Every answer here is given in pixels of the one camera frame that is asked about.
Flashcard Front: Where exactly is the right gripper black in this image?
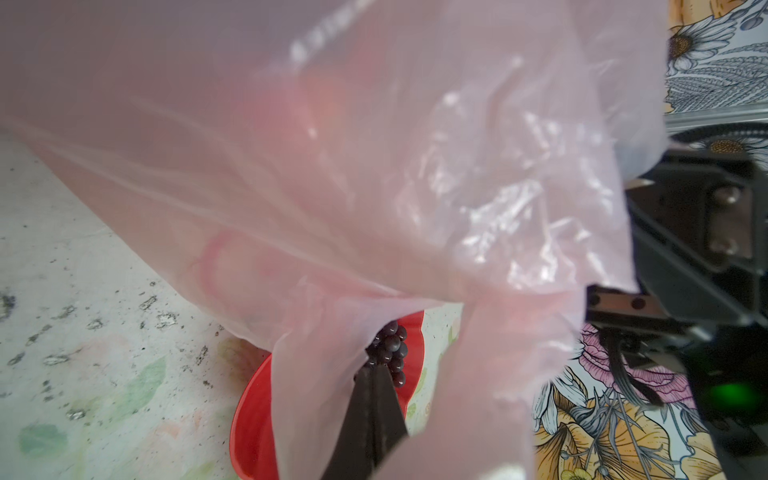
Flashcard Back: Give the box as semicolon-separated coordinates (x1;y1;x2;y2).
587;148;767;479

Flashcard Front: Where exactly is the red flower-shaped plate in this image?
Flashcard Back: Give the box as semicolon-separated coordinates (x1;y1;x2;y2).
229;312;425;479

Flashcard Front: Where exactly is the pink plastic bag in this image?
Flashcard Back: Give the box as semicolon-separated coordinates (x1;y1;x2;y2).
1;1;668;479

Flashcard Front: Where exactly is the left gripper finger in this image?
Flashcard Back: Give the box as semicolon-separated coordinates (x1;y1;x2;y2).
322;365;408;480

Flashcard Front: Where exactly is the dark purple grapes toy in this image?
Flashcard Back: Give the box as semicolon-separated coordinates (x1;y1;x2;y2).
365;320;408;388

